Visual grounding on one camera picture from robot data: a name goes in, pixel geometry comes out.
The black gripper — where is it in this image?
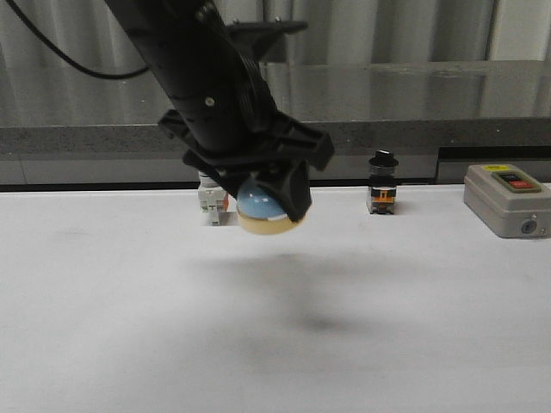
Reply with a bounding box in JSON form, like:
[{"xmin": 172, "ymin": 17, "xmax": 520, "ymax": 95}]
[{"xmin": 158, "ymin": 109, "xmax": 334, "ymax": 222}]

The blue call bell cream base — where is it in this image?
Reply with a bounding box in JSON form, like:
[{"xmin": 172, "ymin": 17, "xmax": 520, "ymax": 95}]
[{"xmin": 236, "ymin": 178, "xmax": 304, "ymax": 235}]

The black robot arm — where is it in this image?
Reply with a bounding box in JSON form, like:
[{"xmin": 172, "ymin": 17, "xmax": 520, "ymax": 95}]
[{"xmin": 108, "ymin": 1, "xmax": 334, "ymax": 222}]

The grey curtain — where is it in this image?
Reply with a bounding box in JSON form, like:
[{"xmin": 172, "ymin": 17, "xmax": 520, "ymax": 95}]
[{"xmin": 1, "ymin": 1, "xmax": 550, "ymax": 73}]

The green pushbutton switch white body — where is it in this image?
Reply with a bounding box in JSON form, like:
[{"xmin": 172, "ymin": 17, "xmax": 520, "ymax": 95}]
[{"xmin": 198, "ymin": 171, "xmax": 229, "ymax": 226}]

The black rotary selector switch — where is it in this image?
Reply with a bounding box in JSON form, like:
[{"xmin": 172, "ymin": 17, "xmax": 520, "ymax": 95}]
[{"xmin": 367, "ymin": 150, "xmax": 399, "ymax": 215}]

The black cable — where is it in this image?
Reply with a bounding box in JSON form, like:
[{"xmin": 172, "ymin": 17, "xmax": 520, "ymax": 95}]
[{"xmin": 3, "ymin": 0, "xmax": 150, "ymax": 81}]

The grey push button switch box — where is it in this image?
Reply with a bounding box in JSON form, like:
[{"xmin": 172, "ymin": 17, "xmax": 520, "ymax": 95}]
[{"xmin": 463, "ymin": 163, "xmax": 550, "ymax": 238}]

